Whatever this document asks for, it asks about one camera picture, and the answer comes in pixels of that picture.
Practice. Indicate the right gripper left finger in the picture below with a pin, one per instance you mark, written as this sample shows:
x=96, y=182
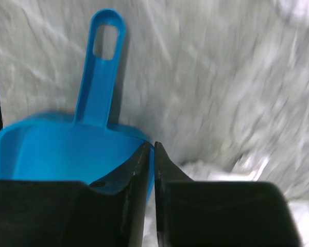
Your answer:
x=108, y=212

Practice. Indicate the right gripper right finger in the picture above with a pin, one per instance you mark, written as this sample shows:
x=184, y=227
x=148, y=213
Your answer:
x=197, y=213

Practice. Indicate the blue dustpan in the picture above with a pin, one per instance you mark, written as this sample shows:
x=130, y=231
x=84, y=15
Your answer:
x=53, y=146

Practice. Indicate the large centre paper scrap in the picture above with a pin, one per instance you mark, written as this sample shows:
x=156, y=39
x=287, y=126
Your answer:
x=249, y=167

